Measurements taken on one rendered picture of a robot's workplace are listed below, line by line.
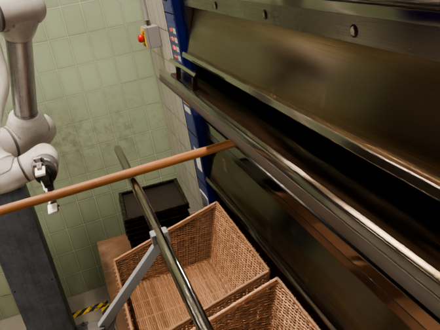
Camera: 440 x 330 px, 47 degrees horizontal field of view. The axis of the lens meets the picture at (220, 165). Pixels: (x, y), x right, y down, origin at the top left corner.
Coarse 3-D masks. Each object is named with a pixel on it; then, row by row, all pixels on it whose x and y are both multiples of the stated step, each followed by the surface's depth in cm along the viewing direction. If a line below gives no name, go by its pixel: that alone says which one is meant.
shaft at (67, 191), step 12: (216, 144) 170; (228, 144) 170; (180, 156) 166; (192, 156) 167; (132, 168) 163; (144, 168) 163; (156, 168) 164; (96, 180) 160; (108, 180) 160; (120, 180) 162; (48, 192) 156; (60, 192) 157; (72, 192) 158; (12, 204) 153; (24, 204) 154; (36, 204) 155
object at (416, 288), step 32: (224, 96) 153; (224, 128) 124; (256, 128) 122; (288, 128) 121; (256, 160) 107; (320, 160) 101; (352, 160) 101; (352, 192) 87; (384, 192) 86; (416, 192) 86; (384, 224) 76; (416, 224) 76; (384, 256) 68; (416, 288) 62
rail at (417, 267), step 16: (176, 80) 167; (192, 96) 148; (208, 112) 135; (240, 128) 115; (256, 144) 106; (272, 160) 99; (288, 160) 96; (288, 176) 93; (304, 176) 88; (320, 192) 82; (336, 208) 78; (352, 208) 76; (352, 224) 74; (368, 224) 72; (368, 240) 71; (384, 240) 68; (400, 256) 64; (416, 256) 64; (416, 272) 62; (432, 272) 60; (432, 288) 59
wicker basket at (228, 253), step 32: (192, 224) 209; (224, 224) 200; (128, 256) 204; (160, 256) 209; (224, 256) 200; (256, 256) 170; (160, 288) 205; (224, 288) 198; (256, 288) 162; (128, 320) 168; (160, 320) 187
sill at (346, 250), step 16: (208, 128) 200; (240, 160) 171; (288, 192) 137; (304, 208) 128; (320, 224) 122; (336, 240) 116; (352, 256) 110; (368, 272) 105; (384, 272) 100; (384, 288) 101; (400, 288) 95; (400, 304) 97; (416, 304) 91; (416, 320) 93; (432, 320) 88
